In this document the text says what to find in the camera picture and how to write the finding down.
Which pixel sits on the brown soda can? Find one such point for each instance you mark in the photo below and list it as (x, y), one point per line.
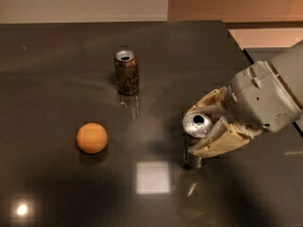
(126, 67)

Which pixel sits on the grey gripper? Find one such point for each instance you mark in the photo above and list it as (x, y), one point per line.
(262, 98)

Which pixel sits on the silver redbull can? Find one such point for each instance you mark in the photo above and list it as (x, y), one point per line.
(196, 127)

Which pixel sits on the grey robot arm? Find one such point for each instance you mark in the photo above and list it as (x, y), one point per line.
(267, 96)

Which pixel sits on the orange fruit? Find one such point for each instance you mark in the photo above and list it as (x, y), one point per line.
(92, 138)

